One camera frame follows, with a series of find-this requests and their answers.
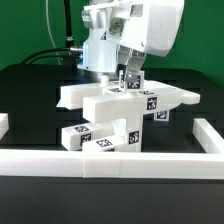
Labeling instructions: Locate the white chair seat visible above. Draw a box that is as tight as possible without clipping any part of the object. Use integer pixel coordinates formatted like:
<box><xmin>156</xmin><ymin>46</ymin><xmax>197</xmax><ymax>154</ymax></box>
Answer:
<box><xmin>111</xmin><ymin>113</ymin><xmax>143</xmax><ymax>152</ymax></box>

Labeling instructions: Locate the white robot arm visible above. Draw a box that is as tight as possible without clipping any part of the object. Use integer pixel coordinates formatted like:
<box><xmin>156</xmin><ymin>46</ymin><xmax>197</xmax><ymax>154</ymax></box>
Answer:
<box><xmin>79</xmin><ymin>0</ymin><xmax>184</xmax><ymax>81</ymax></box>

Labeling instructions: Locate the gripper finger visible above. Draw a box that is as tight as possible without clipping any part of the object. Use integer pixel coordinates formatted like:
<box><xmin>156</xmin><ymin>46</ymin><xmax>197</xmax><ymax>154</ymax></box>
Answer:
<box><xmin>117</xmin><ymin>46</ymin><xmax>131</xmax><ymax>71</ymax></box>
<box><xmin>125</xmin><ymin>49</ymin><xmax>146</xmax><ymax>82</ymax></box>

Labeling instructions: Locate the black cable thick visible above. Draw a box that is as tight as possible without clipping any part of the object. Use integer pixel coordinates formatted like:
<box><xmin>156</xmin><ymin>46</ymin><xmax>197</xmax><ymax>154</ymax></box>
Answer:
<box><xmin>21</xmin><ymin>46</ymin><xmax>83</xmax><ymax>64</ymax></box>

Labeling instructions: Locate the white block at left edge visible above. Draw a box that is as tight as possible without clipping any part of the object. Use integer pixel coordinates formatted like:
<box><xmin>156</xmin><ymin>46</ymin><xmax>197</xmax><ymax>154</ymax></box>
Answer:
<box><xmin>0</xmin><ymin>113</ymin><xmax>9</xmax><ymax>140</ymax></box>

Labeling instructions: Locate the white thin cable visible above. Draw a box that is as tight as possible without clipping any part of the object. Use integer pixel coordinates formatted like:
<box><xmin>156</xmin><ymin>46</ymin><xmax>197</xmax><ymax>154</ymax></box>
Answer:
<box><xmin>45</xmin><ymin>0</ymin><xmax>63</xmax><ymax>66</ymax></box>

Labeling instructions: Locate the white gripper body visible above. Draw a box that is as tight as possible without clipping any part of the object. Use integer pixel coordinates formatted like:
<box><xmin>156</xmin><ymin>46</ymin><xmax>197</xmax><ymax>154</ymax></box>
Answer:
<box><xmin>83</xmin><ymin>0</ymin><xmax>184</xmax><ymax>57</ymax></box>

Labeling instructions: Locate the black vertical cable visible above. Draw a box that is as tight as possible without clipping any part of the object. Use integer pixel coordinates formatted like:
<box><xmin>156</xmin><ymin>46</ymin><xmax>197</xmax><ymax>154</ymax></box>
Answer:
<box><xmin>63</xmin><ymin>0</ymin><xmax>75</xmax><ymax>51</ymax></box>

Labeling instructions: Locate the white U-shaped obstacle fence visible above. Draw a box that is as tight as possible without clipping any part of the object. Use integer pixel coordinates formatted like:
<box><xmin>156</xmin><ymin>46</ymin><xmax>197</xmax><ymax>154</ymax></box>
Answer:
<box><xmin>0</xmin><ymin>118</ymin><xmax>224</xmax><ymax>180</ymax></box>

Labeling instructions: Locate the white chair back frame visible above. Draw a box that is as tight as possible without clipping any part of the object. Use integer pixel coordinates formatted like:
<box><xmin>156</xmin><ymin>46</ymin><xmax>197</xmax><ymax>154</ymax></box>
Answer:
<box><xmin>57</xmin><ymin>80</ymin><xmax>200</xmax><ymax>123</ymax></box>

